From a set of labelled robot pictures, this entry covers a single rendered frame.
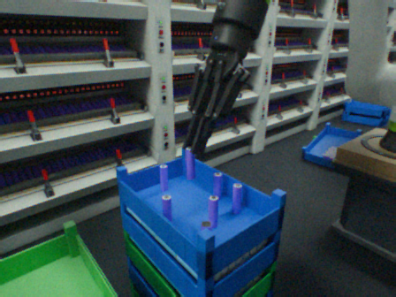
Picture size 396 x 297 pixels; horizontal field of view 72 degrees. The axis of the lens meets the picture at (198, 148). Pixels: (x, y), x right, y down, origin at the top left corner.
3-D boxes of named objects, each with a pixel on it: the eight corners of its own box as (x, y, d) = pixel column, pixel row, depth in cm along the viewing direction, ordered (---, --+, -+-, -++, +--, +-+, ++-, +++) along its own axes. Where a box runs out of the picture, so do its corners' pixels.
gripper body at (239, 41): (262, 41, 51) (245, 89, 52) (230, 41, 57) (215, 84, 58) (239, 21, 45) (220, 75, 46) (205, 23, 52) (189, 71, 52)
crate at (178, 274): (277, 259, 56) (282, 227, 53) (203, 319, 44) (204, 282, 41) (188, 198, 78) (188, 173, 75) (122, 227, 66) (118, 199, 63)
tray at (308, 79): (315, 87, 200) (324, 70, 192) (266, 100, 163) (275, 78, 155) (293, 76, 211) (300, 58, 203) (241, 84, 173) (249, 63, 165)
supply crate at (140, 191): (282, 227, 53) (287, 192, 50) (204, 282, 41) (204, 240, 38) (188, 173, 75) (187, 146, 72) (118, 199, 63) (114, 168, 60)
